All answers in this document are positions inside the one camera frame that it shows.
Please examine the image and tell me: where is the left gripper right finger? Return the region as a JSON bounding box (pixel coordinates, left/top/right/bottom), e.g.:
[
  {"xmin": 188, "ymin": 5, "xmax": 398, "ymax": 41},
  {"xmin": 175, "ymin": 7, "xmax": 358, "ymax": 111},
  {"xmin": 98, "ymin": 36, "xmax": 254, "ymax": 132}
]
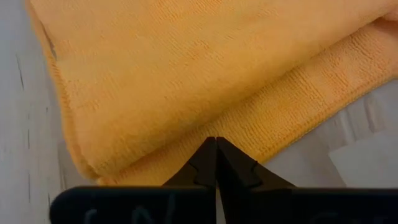
[{"xmin": 216, "ymin": 136, "xmax": 398, "ymax": 224}]

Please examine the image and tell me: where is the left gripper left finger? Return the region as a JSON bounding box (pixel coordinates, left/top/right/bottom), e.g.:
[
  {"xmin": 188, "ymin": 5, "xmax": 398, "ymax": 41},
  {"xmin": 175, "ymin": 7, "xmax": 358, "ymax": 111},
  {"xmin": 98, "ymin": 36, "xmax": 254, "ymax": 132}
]
[{"xmin": 49, "ymin": 136, "xmax": 218, "ymax": 224}]

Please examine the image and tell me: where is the orange microfiber towel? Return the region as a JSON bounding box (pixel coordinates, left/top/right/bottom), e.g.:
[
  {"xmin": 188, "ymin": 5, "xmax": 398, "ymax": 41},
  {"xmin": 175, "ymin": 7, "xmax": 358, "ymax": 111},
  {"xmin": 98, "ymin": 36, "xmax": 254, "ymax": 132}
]
[{"xmin": 24, "ymin": 0, "xmax": 398, "ymax": 187}]

